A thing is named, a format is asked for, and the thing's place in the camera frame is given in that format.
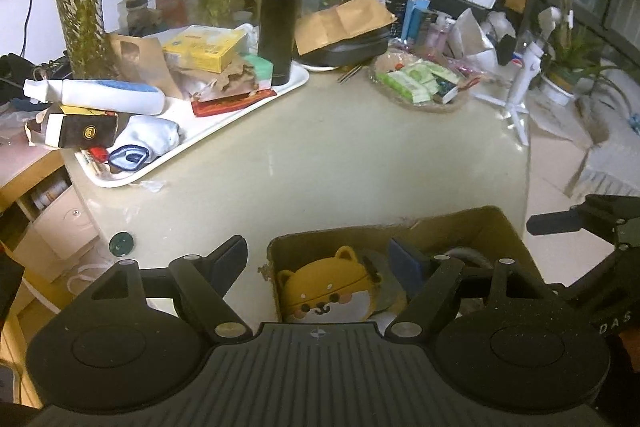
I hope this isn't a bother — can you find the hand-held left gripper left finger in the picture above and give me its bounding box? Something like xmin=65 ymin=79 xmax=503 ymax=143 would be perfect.
xmin=92 ymin=234 xmax=251 ymax=342

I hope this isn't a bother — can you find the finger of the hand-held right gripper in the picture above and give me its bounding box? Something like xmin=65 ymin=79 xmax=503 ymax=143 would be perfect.
xmin=526 ymin=194 xmax=640 ymax=238

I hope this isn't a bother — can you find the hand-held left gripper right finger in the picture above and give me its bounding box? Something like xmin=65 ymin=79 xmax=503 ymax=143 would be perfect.
xmin=384 ymin=237 xmax=551 ymax=340

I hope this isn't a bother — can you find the brown cardboard box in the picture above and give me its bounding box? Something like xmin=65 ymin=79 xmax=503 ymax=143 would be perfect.
xmin=265 ymin=205 xmax=543 ymax=323

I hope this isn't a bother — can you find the yellow dog-shaped pouch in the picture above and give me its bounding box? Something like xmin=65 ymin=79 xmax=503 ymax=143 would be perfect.
xmin=276 ymin=245 xmax=383 ymax=324

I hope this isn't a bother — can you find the grey fringed rug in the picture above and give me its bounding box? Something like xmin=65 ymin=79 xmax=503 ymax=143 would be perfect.
xmin=565 ymin=107 xmax=640 ymax=198

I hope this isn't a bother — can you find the green round disc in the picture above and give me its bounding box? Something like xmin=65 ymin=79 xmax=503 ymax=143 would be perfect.
xmin=109 ymin=231 xmax=136 ymax=256

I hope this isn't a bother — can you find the white plastic tray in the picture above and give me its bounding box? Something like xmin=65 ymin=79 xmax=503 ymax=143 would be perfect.
xmin=65 ymin=23 xmax=311 ymax=188

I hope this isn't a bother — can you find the potted green plant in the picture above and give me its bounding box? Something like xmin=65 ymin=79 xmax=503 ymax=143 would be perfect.
xmin=537 ymin=24 xmax=631 ymax=108

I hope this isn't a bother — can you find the white tripod stand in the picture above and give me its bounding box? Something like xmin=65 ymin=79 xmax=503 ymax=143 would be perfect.
xmin=472 ymin=7 xmax=561 ymax=146

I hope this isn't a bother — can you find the white rolled sock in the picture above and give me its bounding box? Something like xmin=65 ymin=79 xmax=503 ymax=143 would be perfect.
xmin=107 ymin=114 xmax=181 ymax=172

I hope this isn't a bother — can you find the red flat packet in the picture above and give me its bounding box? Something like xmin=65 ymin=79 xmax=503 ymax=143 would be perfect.
xmin=191 ymin=88 xmax=277 ymax=118

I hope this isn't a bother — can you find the woven basket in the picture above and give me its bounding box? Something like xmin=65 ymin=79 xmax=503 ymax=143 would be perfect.
xmin=369 ymin=52 xmax=482 ymax=114

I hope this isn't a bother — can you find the small black and white box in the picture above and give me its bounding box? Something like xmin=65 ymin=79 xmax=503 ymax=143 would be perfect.
xmin=432 ymin=79 xmax=460 ymax=104

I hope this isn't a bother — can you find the green wipes packet with barcode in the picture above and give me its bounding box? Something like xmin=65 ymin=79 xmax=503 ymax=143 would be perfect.
xmin=376 ymin=71 xmax=432 ymax=106

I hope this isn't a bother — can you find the white cabinet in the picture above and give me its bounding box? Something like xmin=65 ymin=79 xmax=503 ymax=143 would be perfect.
xmin=12 ymin=187 xmax=108 ymax=283

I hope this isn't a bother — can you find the green and pink sponge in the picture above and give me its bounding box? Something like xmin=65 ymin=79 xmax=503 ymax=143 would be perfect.
xmin=242 ymin=53 xmax=275 ymax=90

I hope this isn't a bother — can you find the black box with gold emblem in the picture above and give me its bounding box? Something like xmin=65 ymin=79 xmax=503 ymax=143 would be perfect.
xmin=37 ymin=111 xmax=120 ymax=150

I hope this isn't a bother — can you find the white and blue tube bottle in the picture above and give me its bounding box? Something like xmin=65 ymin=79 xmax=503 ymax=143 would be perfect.
xmin=23 ymin=78 xmax=167 ymax=116

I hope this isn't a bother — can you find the white plastic bag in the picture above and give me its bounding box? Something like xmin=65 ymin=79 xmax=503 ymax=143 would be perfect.
xmin=447 ymin=8 xmax=516 ymax=68

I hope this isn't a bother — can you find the yellow carton box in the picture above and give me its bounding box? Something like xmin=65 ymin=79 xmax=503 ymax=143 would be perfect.
xmin=162 ymin=26 xmax=248 ymax=74

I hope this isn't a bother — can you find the crumpled brown paper bag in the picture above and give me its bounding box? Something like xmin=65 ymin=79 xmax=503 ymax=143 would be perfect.
xmin=107 ymin=33 xmax=258 ymax=102

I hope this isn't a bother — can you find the grey hard case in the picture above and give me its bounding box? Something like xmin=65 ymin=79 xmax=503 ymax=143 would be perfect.
xmin=298 ymin=27 xmax=391 ymax=68

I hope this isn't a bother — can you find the pink bottle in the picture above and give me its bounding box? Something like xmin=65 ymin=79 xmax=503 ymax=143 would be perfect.
xmin=425 ymin=14 xmax=451 ymax=50

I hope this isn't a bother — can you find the black thermos flask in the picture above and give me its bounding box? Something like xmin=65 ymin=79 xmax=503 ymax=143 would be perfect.
xmin=256 ymin=0 xmax=303 ymax=86

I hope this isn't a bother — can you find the blue carton box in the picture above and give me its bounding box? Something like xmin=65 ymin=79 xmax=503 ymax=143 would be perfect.
xmin=402 ymin=0 xmax=433 ymax=42

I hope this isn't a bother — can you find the brown paper envelope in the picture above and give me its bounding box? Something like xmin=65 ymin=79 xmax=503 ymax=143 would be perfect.
xmin=294 ymin=0 xmax=397 ymax=56

